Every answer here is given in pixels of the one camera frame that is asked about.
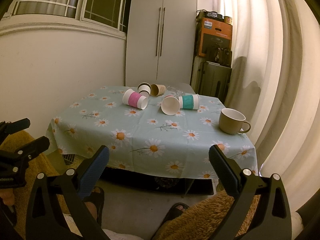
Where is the pink sleeve paper cup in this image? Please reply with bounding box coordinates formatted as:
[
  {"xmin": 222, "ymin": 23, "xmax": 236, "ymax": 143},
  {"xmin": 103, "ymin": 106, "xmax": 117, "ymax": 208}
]
[{"xmin": 122, "ymin": 89, "xmax": 148, "ymax": 110}]

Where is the black banded white paper cup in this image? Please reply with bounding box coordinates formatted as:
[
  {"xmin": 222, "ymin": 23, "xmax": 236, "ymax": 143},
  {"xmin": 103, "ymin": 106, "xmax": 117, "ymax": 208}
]
[{"xmin": 137, "ymin": 82, "xmax": 151, "ymax": 98}]

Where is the teal sleeve paper cup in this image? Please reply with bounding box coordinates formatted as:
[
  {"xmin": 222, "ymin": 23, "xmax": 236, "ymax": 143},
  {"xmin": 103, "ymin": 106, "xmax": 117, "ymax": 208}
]
[{"xmin": 178, "ymin": 94, "xmax": 200, "ymax": 110}]

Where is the brown kraft paper cup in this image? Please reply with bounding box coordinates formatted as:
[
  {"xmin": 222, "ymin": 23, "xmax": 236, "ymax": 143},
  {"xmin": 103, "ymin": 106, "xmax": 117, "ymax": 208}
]
[{"xmin": 151, "ymin": 83, "xmax": 166, "ymax": 97}]

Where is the red striped white paper cup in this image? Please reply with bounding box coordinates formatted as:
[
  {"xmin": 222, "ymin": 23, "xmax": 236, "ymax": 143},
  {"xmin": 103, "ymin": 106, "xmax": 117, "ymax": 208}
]
[{"xmin": 161, "ymin": 95, "xmax": 180, "ymax": 115}]

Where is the yellow fluffy blanket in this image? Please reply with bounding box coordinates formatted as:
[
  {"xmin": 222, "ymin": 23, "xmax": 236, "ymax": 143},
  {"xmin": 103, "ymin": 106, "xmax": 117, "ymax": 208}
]
[{"xmin": 1, "ymin": 131, "xmax": 260, "ymax": 239}]

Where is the black left slipper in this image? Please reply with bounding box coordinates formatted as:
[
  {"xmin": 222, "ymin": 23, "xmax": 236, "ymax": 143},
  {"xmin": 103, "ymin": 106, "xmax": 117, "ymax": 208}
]
[{"xmin": 83, "ymin": 186, "xmax": 105, "ymax": 226}]

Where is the black slipper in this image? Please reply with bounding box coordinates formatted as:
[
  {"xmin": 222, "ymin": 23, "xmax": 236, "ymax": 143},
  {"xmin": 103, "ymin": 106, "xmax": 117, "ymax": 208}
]
[
  {"xmin": 83, "ymin": 186, "xmax": 105, "ymax": 226},
  {"xmin": 151, "ymin": 203, "xmax": 189, "ymax": 240}
]

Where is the black right slipper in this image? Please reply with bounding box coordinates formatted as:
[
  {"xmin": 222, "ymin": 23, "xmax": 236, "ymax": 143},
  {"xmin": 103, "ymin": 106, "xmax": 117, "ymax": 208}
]
[{"xmin": 151, "ymin": 203, "xmax": 189, "ymax": 240}]

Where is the beige ceramic mug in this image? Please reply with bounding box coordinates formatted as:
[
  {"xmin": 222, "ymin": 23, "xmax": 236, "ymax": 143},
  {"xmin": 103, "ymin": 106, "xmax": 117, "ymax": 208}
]
[{"xmin": 219, "ymin": 108, "xmax": 251, "ymax": 135}]

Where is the daisy print blue tablecloth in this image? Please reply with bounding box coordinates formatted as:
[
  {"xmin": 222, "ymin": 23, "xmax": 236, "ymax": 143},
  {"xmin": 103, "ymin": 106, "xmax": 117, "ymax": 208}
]
[{"xmin": 46, "ymin": 86, "xmax": 258, "ymax": 179}]

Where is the cream curtain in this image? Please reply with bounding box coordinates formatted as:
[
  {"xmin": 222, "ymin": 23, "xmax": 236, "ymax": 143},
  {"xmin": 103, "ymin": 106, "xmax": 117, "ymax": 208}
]
[{"xmin": 213, "ymin": 0, "xmax": 319, "ymax": 210}]

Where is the dark grey suitcase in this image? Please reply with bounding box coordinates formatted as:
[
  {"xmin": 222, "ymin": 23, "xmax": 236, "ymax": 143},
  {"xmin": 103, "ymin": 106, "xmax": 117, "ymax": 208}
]
[{"xmin": 190, "ymin": 56, "xmax": 232, "ymax": 103}]

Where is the white framed window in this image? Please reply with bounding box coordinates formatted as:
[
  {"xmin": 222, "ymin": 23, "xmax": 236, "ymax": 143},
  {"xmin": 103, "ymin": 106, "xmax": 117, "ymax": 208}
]
[{"xmin": 3, "ymin": 0, "xmax": 131, "ymax": 33}]

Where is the black handbag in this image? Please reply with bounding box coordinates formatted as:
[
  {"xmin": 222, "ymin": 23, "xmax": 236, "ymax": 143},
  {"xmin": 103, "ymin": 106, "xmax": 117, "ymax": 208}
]
[{"xmin": 206, "ymin": 44, "xmax": 232, "ymax": 67}]

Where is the white double door wardrobe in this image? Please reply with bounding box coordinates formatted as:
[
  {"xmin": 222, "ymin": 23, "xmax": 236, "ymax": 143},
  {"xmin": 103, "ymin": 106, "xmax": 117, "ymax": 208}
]
[{"xmin": 125, "ymin": 0, "xmax": 197, "ymax": 86}]

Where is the orange cardboard box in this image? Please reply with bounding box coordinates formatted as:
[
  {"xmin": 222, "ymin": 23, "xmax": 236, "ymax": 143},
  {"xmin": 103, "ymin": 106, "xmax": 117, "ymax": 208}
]
[{"xmin": 196, "ymin": 17, "xmax": 233, "ymax": 57}]

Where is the gold tin can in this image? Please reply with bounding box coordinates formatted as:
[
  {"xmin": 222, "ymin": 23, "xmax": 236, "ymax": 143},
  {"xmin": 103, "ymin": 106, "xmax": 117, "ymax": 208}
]
[{"xmin": 223, "ymin": 16, "xmax": 233, "ymax": 25}]

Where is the black bag on box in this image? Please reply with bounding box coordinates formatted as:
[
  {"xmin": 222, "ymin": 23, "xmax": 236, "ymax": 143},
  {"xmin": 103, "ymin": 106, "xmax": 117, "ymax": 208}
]
[{"xmin": 196, "ymin": 9, "xmax": 223, "ymax": 22}]

